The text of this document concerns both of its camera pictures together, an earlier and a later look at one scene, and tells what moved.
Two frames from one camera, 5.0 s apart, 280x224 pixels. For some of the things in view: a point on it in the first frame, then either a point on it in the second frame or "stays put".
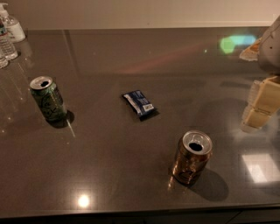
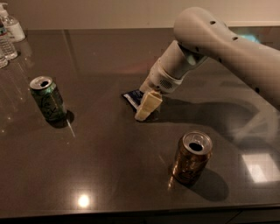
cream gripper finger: x=266 y=102 -> x=149 y=105
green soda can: x=48 y=98 stays put
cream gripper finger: x=250 y=103 -> x=144 y=88
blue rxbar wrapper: x=140 y=102 stays put
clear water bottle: x=7 y=50 stays put
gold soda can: x=192 y=157 stays put
